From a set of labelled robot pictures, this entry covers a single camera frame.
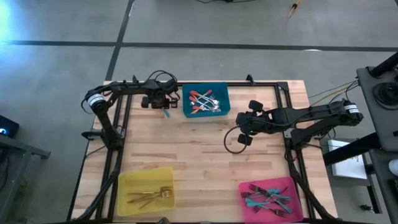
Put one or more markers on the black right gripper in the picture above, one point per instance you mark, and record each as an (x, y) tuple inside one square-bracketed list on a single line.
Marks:
[(255, 121)]

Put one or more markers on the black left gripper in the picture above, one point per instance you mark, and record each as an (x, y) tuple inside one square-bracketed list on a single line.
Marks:
[(158, 101)]

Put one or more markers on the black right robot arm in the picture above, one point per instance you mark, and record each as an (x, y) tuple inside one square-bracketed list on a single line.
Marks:
[(311, 114)]

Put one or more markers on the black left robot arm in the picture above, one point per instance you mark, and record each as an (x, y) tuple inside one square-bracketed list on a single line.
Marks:
[(124, 89)]

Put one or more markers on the blue plastic bin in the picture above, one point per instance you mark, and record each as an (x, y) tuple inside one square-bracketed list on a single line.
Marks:
[(222, 109)]

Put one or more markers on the yellow plastic bin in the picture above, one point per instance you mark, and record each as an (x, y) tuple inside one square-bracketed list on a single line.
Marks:
[(140, 180)]

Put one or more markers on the pink plastic bin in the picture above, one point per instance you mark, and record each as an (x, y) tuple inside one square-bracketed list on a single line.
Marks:
[(245, 216)]

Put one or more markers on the white paper sheet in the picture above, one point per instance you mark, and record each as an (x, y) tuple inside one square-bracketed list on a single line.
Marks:
[(349, 165)]

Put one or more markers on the grey equipment cart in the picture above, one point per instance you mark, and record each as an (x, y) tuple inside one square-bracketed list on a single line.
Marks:
[(370, 102)]

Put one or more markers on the wooden stick tool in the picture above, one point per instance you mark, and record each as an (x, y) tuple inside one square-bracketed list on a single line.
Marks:
[(293, 9)]

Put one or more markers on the grey metal table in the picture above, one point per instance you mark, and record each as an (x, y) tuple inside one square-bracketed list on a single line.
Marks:
[(25, 148)]

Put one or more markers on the black stand pole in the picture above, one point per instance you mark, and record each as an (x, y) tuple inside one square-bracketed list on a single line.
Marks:
[(385, 64)]

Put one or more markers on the black device blue light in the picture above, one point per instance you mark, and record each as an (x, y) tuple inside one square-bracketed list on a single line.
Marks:
[(7, 126)]

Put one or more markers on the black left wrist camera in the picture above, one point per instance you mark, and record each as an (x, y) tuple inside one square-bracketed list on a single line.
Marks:
[(170, 84)]

